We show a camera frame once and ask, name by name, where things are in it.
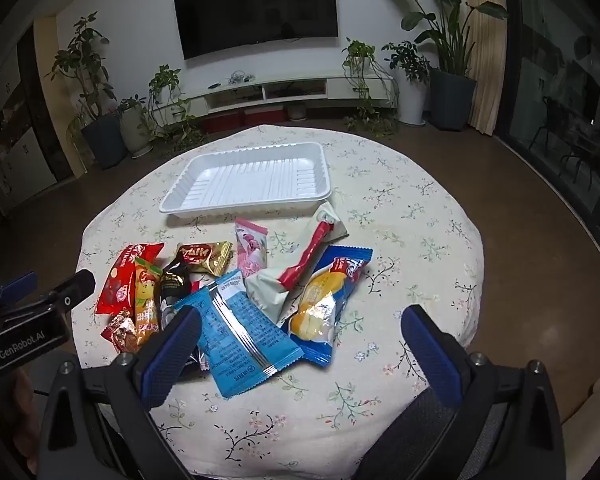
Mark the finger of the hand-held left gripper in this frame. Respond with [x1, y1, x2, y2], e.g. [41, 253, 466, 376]
[0, 272, 37, 301]
[30, 269, 97, 316]

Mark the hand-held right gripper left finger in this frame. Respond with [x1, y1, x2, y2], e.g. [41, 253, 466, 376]
[37, 305, 203, 480]

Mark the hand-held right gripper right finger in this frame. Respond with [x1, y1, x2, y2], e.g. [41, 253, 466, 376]
[355, 304, 566, 480]

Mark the red chocolate ball packet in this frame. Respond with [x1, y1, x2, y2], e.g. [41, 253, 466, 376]
[95, 242, 165, 317]

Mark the small red candy packet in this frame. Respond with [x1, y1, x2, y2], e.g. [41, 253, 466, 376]
[101, 310, 141, 356]

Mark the orange yellow snack packet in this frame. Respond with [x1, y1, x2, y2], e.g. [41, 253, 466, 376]
[132, 256, 163, 351]

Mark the black snack packet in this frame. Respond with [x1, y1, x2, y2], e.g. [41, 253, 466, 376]
[159, 260, 197, 333]

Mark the light blue snack packet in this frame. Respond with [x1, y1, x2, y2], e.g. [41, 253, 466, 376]
[172, 269, 305, 401]

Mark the gold snack packet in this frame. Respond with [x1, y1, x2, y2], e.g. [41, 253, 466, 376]
[175, 241, 234, 277]

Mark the white red-striped snack packet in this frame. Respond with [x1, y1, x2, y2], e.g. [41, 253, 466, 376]
[243, 200, 349, 324]

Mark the blue cake packet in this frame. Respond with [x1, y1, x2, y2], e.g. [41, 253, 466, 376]
[280, 245, 374, 368]

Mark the pink snack packet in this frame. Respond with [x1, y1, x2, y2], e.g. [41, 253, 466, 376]
[234, 218, 269, 278]

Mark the white plastic tray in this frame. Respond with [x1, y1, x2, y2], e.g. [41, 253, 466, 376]
[159, 141, 332, 219]

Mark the person's left hand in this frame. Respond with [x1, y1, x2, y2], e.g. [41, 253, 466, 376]
[0, 367, 38, 476]

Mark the potted tree in dark pot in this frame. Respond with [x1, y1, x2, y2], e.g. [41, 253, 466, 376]
[45, 10, 128, 171]

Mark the plant in white ribbed pot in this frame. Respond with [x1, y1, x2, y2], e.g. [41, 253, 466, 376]
[116, 95, 153, 158]

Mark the beige seat cushion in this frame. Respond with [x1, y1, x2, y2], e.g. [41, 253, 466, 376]
[560, 367, 600, 480]

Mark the beige plain curtain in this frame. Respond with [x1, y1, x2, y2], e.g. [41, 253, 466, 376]
[32, 15, 76, 181]

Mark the trailing pothos plant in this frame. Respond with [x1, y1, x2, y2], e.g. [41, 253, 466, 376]
[147, 64, 201, 151]

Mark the red storage box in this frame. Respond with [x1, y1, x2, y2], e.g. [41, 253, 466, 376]
[244, 107, 288, 128]

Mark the plant in tall white pot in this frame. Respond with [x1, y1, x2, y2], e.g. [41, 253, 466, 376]
[382, 40, 431, 126]

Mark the large-leaf plant in dark pot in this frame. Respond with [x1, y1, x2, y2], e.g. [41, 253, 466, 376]
[370, 0, 508, 132]

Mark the dark outdoor chair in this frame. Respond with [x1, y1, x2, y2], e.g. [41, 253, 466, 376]
[530, 95, 596, 191]

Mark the white television cabinet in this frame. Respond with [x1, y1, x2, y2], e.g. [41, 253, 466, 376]
[182, 76, 396, 117]

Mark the beige striped curtain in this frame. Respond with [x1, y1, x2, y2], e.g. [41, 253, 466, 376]
[460, 0, 506, 136]

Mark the trailing plant on cabinet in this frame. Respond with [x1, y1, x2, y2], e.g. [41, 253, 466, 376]
[341, 37, 398, 136]

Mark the glass sliding door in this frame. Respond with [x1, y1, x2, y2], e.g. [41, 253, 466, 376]
[500, 0, 600, 261]

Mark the black wall television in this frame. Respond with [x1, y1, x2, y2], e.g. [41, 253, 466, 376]
[172, 0, 340, 61]

